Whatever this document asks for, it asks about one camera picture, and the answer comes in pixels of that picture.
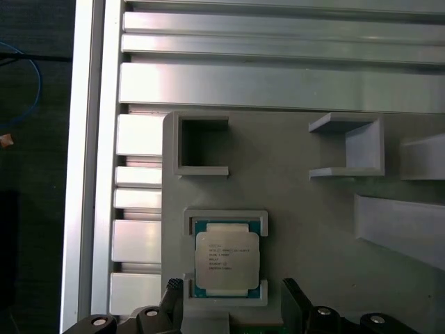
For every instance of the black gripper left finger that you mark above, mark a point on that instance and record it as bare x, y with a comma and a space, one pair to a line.
172, 313

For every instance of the silver CPU with green edge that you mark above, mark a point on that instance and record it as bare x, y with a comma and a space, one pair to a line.
226, 259

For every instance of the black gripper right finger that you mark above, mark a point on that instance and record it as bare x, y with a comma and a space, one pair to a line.
299, 313

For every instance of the grey plastic parts rack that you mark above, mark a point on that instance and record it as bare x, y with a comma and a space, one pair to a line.
295, 208

